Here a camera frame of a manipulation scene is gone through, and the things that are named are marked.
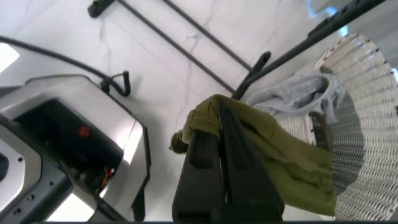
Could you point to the pale grey garment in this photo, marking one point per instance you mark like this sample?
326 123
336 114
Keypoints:
295 95

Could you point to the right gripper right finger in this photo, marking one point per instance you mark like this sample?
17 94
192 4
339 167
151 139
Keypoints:
248 186

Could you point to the black clothes rack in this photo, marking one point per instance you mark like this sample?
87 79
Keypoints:
326 26

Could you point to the green long-sleeved shirt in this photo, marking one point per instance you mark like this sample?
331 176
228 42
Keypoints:
280 149

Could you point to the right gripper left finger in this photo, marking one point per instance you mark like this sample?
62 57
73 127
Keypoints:
202 186

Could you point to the white laundry basket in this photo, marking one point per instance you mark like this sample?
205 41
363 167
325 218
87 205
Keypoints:
373 124

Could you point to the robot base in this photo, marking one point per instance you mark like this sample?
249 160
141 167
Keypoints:
77 140

